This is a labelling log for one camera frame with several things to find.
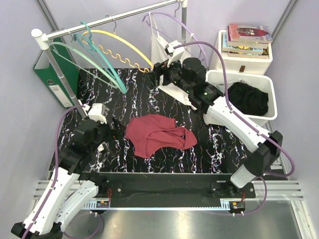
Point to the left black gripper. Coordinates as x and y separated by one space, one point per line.
111 136

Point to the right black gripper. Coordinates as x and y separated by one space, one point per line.
162 68

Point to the dark red tank top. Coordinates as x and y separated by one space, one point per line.
152 132

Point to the yellow hanger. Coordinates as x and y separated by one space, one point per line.
128 44

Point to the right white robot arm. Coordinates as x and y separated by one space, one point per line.
202 89

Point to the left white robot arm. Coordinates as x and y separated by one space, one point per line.
70 187

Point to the white tank top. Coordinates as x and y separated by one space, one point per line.
158 55

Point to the light green hanger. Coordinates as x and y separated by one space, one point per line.
101 63

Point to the purple hanger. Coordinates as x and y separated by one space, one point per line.
183 27

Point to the middle book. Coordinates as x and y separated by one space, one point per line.
245 49

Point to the top pink book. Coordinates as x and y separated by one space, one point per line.
249 33

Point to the black garment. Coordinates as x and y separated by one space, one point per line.
247 99

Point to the green binder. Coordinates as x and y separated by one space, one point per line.
48 76

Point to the black marbled mat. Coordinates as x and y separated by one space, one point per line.
218 150

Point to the white laundry bin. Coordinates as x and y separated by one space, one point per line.
263 83

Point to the white storage box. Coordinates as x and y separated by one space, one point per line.
238 63

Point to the bottom book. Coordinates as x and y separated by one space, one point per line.
264 55

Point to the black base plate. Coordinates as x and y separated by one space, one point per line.
212 185

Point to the silver clothes rail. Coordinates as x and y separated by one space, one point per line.
43 39

